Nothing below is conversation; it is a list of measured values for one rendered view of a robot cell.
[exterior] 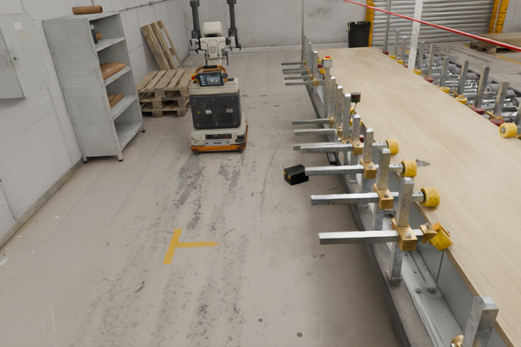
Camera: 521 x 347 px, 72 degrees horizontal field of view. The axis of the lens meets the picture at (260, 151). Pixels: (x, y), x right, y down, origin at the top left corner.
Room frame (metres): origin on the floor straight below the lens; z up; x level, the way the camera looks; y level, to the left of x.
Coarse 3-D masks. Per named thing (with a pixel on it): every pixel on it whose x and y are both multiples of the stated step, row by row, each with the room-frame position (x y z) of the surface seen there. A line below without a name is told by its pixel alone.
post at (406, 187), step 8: (400, 184) 1.07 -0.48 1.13; (408, 184) 1.04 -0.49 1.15; (400, 192) 1.06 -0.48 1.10; (408, 192) 1.04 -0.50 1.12; (400, 200) 1.05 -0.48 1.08; (408, 200) 1.04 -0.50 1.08; (400, 208) 1.04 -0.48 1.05; (408, 208) 1.04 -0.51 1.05; (400, 216) 1.04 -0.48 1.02; (408, 216) 1.04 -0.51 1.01; (400, 224) 1.04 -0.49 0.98; (392, 248) 1.06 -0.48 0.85; (392, 256) 1.05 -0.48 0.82; (400, 256) 1.04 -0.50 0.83; (392, 264) 1.04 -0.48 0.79; (400, 264) 1.04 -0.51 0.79; (392, 272) 1.04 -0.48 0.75; (400, 272) 1.04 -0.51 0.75
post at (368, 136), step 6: (366, 132) 1.54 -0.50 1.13; (372, 132) 1.54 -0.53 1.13; (366, 138) 1.54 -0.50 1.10; (372, 138) 1.54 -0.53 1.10; (366, 144) 1.54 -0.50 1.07; (372, 144) 1.54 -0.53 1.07; (366, 150) 1.54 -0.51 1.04; (366, 156) 1.54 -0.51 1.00; (366, 162) 1.54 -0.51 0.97; (366, 180) 1.54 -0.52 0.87; (366, 186) 1.54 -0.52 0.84; (360, 192) 1.57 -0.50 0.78; (366, 192) 1.54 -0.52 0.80; (360, 204) 1.55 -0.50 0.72; (366, 204) 1.54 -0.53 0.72
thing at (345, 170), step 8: (312, 168) 1.53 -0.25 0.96; (320, 168) 1.53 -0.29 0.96; (328, 168) 1.52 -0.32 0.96; (336, 168) 1.52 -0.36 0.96; (344, 168) 1.51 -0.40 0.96; (352, 168) 1.51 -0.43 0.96; (360, 168) 1.50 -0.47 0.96; (376, 168) 1.50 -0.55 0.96; (392, 168) 1.50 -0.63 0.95; (400, 168) 1.49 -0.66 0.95
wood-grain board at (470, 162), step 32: (352, 64) 3.92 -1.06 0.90; (384, 64) 3.83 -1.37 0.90; (384, 96) 2.76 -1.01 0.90; (416, 96) 2.71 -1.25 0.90; (448, 96) 2.66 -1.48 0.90; (384, 128) 2.11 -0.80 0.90; (416, 128) 2.08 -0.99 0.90; (448, 128) 2.05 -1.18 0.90; (480, 128) 2.02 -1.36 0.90; (448, 160) 1.64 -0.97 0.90; (480, 160) 1.62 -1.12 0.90; (512, 160) 1.60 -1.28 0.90; (448, 192) 1.34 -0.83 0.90; (480, 192) 1.33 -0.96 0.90; (512, 192) 1.31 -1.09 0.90; (448, 224) 1.12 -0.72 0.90; (480, 224) 1.11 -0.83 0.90; (512, 224) 1.10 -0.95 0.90; (448, 256) 0.98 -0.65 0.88; (480, 256) 0.94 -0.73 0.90; (512, 256) 0.93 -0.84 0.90; (480, 288) 0.81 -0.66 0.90; (512, 288) 0.80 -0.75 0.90; (512, 320) 0.69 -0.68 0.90
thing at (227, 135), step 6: (216, 132) 3.74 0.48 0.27; (222, 132) 3.73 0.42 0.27; (228, 132) 3.72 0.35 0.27; (234, 132) 3.72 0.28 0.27; (204, 138) 3.73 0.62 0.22; (210, 138) 3.73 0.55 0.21; (216, 138) 3.73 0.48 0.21; (222, 138) 3.73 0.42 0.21; (228, 138) 3.72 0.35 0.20; (234, 138) 3.72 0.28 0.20
